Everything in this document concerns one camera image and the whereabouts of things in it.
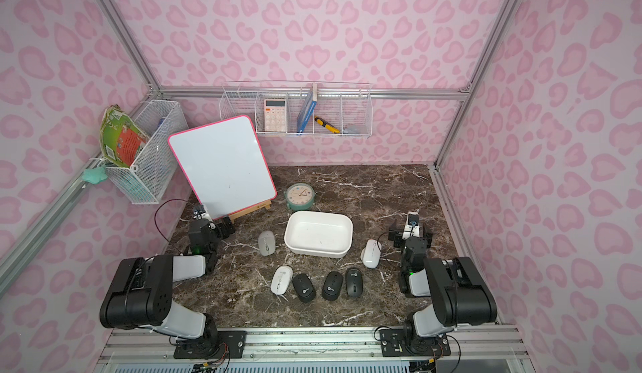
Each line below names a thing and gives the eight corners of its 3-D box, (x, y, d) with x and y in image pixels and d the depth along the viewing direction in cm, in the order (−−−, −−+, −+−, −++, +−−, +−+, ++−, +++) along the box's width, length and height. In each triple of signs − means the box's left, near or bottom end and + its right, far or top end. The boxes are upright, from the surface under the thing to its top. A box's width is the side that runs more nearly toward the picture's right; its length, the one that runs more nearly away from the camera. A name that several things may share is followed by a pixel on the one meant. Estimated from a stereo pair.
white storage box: (284, 259, 93) (281, 251, 88) (289, 220, 104) (286, 211, 99) (353, 259, 92) (354, 251, 87) (351, 219, 103) (351, 210, 98)
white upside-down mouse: (271, 294, 84) (269, 292, 82) (275, 268, 90) (273, 265, 88) (290, 294, 84) (289, 292, 82) (293, 268, 90) (292, 265, 88)
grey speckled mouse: (260, 257, 93) (258, 253, 91) (260, 235, 99) (258, 231, 96) (276, 254, 94) (274, 250, 91) (274, 233, 100) (273, 229, 97)
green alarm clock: (284, 210, 106) (282, 205, 104) (287, 187, 114) (286, 182, 112) (314, 210, 106) (313, 205, 104) (315, 187, 114) (314, 182, 112)
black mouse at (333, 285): (320, 297, 84) (320, 295, 82) (328, 271, 89) (328, 268, 87) (337, 303, 82) (338, 300, 81) (344, 275, 88) (344, 273, 86)
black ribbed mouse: (346, 298, 84) (347, 295, 82) (345, 270, 90) (345, 268, 88) (363, 298, 83) (364, 295, 82) (361, 270, 89) (361, 268, 88)
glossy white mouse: (361, 268, 90) (362, 264, 88) (359, 243, 96) (360, 239, 94) (383, 268, 90) (384, 264, 88) (379, 243, 96) (380, 239, 94)
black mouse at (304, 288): (303, 307, 82) (302, 304, 80) (290, 281, 87) (289, 278, 85) (320, 296, 84) (319, 294, 82) (306, 272, 89) (305, 269, 87)
